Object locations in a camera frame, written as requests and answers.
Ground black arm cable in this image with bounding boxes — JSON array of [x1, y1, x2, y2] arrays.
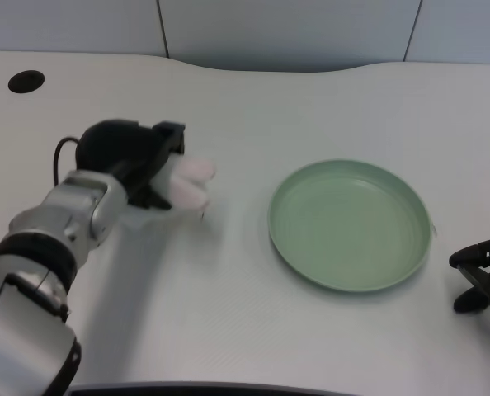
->
[[53, 136, 82, 185]]

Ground black round cable grommet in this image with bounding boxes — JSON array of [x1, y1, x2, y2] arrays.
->
[[7, 69, 46, 94]]

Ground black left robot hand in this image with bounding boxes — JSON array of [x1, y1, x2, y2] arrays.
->
[[75, 118, 187, 210]]

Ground green round plate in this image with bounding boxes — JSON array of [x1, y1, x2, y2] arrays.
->
[[267, 159, 432, 294]]

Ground white plush rabbit doll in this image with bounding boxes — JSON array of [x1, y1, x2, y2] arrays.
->
[[148, 153, 218, 214]]

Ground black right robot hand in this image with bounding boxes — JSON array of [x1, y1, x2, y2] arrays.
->
[[448, 233, 490, 322]]

